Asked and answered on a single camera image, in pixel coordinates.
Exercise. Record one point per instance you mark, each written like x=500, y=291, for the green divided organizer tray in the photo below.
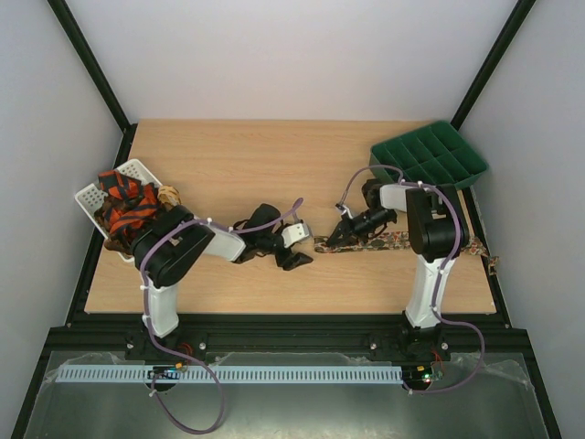
x=435, y=154

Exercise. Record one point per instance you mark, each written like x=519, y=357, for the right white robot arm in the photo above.
x=437, y=232

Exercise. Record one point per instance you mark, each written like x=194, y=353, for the black frame post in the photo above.
x=504, y=39
x=70, y=26

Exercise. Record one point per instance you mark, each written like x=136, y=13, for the white slotted cable duct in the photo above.
x=231, y=374

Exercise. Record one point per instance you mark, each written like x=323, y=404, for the orange navy striped tie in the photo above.
x=128, y=207

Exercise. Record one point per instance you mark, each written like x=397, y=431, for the right black frame post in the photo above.
x=504, y=39

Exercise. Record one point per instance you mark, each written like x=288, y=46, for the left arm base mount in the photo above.
x=139, y=346

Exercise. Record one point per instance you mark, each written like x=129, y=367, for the brown tan patterned tie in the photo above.
x=169, y=197

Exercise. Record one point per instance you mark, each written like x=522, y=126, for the black aluminium frame rail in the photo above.
x=346, y=334

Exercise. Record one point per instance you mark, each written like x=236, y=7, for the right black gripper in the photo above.
x=349, y=225

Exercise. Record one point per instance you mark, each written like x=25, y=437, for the left black frame post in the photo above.
x=70, y=26

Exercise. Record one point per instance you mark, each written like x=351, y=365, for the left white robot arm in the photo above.
x=167, y=250

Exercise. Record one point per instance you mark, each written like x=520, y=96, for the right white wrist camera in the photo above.
x=345, y=212

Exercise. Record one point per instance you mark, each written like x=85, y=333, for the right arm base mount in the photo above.
x=407, y=348

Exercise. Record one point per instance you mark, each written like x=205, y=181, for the white perforated plastic basket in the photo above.
x=91, y=197

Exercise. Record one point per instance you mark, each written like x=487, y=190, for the floral patterned tie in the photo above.
x=399, y=240

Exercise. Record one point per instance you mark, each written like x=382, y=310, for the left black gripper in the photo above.
x=295, y=261

